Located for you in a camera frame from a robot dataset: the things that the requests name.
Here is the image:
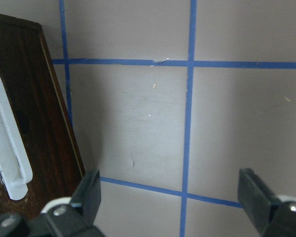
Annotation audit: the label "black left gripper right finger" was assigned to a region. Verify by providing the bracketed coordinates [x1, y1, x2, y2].
[237, 168, 282, 234]

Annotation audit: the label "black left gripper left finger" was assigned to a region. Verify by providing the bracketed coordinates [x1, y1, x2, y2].
[69, 170, 100, 225]

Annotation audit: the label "dark wooden drawer front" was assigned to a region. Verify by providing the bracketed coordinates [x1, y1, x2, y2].
[0, 14, 85, 219]

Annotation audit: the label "white drawer handle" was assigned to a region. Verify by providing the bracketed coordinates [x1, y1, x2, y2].
[0, 78, 33, 200]

